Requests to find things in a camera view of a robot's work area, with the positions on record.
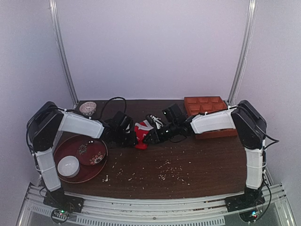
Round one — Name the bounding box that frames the red white underwear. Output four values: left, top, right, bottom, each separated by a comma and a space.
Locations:
134, 120, 153, 150

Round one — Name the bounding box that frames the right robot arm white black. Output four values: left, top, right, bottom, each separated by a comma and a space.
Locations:
143, 100, 267, 190

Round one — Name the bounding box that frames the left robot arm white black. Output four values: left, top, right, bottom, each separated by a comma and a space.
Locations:
25, 101, 137, 192

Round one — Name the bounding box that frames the red floral plate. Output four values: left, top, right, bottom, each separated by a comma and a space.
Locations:
76, 140, 106, 166

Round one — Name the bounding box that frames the small patterned white bowl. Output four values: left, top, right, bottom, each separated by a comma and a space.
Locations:
79, 101, 97, 116

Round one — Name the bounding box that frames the orange compartment tray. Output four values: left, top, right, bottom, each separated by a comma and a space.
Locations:
184, 96, 238, 139

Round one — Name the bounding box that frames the large dark red tray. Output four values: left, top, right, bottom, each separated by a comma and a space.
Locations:
54, 135, 108, 184

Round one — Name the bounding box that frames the white round cup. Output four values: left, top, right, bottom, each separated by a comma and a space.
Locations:
57, 155, 79, 178

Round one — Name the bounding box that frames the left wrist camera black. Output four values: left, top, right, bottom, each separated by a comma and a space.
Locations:
111, 111, 133, 132

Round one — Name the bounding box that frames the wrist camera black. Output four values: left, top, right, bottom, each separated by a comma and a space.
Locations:
162, 104, 186, 125
111, 111, 133, 132

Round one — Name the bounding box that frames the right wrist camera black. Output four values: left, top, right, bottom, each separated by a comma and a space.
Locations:
162, 104, 186, 125

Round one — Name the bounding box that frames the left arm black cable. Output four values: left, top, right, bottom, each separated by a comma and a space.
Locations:
100, 97, 129, 121

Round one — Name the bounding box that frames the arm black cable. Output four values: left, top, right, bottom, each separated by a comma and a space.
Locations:
100, 97, 129, 121
255, 127, 280, 221

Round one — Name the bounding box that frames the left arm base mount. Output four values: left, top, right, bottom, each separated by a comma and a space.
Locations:
43, 190, 84, 213

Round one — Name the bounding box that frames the aluminium front rail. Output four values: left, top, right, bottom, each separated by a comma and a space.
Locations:
22, 182, 291, 226

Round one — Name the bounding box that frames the right aluminium frame post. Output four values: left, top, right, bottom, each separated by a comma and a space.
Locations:
227, 0, 257, 105

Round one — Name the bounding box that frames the aluminium frame post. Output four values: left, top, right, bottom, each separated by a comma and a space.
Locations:
227, 0, 257, 105
48, 0, 79, 106

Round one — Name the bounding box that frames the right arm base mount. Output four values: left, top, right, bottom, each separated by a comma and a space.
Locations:
225, 189, 265, 212

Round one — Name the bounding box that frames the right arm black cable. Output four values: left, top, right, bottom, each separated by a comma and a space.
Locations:
255, 127, 280, 221

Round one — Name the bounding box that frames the left aluminium frame post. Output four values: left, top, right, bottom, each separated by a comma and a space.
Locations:
48, 0, 79, 106

